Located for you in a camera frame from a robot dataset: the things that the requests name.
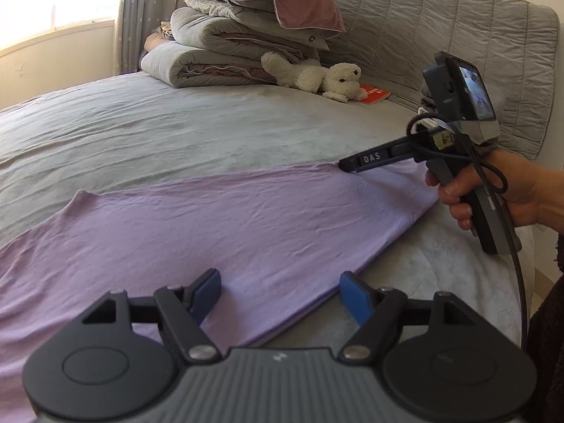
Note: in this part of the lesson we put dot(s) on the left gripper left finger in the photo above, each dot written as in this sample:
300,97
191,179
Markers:
182,310

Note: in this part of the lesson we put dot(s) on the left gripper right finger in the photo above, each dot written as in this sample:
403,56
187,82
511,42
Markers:
377,312

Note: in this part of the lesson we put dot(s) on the purple garment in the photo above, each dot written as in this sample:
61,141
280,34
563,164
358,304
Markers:
280,239

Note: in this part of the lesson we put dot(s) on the person's right hand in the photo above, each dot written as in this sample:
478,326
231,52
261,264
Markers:
535,193

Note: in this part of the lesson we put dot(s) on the phone on right gripper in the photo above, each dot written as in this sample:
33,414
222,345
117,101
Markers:
449,78

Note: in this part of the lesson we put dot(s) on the red booklet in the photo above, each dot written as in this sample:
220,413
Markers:
373,94

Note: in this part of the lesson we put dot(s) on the white plush toy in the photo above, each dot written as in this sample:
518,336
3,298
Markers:
341,82

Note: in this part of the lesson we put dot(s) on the grey quilted headboard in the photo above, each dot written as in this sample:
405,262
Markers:
513,43

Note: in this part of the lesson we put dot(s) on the grey bed sheet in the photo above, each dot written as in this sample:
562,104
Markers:
133,130

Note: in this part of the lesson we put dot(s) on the folded grey quilt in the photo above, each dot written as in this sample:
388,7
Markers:
216,43

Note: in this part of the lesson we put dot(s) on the grey curtain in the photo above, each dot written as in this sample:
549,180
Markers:
136,20

